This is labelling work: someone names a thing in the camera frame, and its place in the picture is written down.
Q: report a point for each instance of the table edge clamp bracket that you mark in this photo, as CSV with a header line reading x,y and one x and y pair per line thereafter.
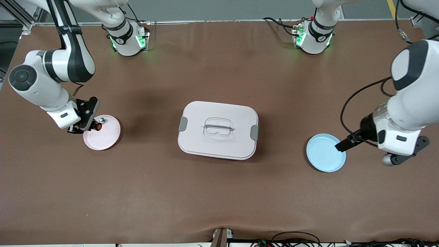
x,y
219,238

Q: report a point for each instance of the white lidded storage box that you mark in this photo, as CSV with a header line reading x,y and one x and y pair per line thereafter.
x,y
219,147

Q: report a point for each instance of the pale pink round plate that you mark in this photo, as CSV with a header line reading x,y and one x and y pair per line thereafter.
x,y
104,137

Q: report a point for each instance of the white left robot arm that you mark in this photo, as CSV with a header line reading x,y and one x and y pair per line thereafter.
x,y
418,99

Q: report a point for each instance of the grey box latch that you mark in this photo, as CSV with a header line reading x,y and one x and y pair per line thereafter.
x,y
254,133
182,124

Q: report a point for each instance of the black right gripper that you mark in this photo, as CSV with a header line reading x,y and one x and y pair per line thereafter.
x,y
90,108

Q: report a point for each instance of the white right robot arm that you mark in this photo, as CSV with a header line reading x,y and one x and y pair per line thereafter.
x,y
34,85

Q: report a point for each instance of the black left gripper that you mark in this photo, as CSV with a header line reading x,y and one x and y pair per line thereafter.
x,y
367,128

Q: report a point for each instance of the yellow floor tape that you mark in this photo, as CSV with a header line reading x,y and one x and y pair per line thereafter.
x,y
392,8

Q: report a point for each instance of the light blue round plate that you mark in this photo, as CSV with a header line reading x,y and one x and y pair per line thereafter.
x,y
322,154

